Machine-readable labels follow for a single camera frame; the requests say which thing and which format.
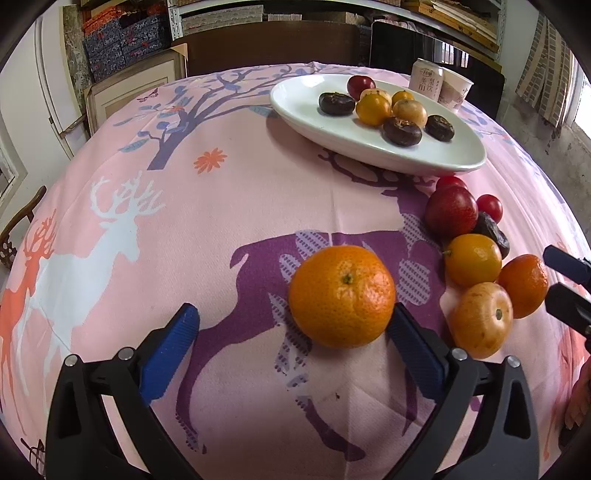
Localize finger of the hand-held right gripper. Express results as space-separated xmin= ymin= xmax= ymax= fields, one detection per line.
xmin=543 ymin=246 xmax=591 ymax=283
xmin=546 ymin=282 xmax=591 ymax=336

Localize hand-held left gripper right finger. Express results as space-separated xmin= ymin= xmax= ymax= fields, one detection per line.
xmin=390 ymin=302 xmax=541 ymax=480

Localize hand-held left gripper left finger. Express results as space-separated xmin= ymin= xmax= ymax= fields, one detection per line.
xmin=45 ymin=302 xmax=201 ymax=480

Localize orange mandarin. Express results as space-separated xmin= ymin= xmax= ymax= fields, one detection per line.
xmin=288 ymin=245 xmax=397 ymax=350
xmin=496 ymin=254 xmax=550 ymax=319

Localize dark brown water chestnut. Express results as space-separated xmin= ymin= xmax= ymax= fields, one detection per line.
xmin=425 ymin=114 xmax=455 ymax=141
xmin=318 ymin=92 xmax=356 ymax=116
xmin=381 ymin=116 xmax=423 ymax=147

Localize white oval plate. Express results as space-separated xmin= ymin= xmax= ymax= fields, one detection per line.
xmin=270 ymin=74 xmax=488 ymax=175

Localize person's right hand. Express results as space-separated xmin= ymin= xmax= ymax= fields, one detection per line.
xmin=564 ymin=362 xmax=591 ymax=431

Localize dark wrinkled date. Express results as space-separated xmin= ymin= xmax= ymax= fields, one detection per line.
xmin=471 ymin=211 xmax=511 ymax=260

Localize pink deer print tablecloth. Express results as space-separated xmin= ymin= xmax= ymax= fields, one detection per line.
xmin=0 ymin=61 xmax=591 ymax=480

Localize bright window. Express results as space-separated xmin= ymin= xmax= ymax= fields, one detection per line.
xmin=571 ymin=58 xmax=591 ymax=155

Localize beige slatted blind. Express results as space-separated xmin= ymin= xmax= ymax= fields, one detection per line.
xmin=514 ymin=11 xmax=576 ymax=126

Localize carved wooden chair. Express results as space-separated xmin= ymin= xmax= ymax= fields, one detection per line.
xmin=0 ymin=186 xmax=48 ymax=271

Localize white paper cup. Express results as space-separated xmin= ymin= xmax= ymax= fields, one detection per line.
xmin=438 ymin=68 xmax=475 ymax=114

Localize pink drink can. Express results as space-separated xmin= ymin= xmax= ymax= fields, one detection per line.
xmin=408 ymin=58 xmax=444 ymax=97

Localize white framed dark panel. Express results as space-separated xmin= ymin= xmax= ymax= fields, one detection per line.
xmin=0 ymin=111 xmax=29 ymax=204

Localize stack of woven flat boxes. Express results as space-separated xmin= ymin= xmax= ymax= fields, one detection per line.
xmin=182 ymin=0 xmax=502 ymax=52

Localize black flat panel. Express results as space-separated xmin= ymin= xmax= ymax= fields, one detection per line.
xmin=368 ymin=20 xmax=507 ymax=121

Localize white leaning board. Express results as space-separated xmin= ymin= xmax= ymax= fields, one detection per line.
xmin=34 ymin=7 xmax=88 ymax=160

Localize stack of blue patterned boxes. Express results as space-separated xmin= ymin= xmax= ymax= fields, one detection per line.
xmin=82 ymin=13 xmax=170 ymax=83

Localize dark brown board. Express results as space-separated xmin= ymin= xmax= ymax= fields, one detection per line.
xmin=171 ymin=21 xmax=371 ymax=78

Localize shelf of patterned boxes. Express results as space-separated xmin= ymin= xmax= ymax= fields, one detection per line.
xmin=167 ymin=0 xmax=506 ymax=51

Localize thin frame eyeglasses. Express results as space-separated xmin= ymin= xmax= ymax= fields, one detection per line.
xmin=22 ymin=438 xmax=48 ymax=477

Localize pale wooden picture frame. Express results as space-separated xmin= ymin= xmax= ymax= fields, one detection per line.
xmin=84 ymin=43 xmax=188 ymax=136

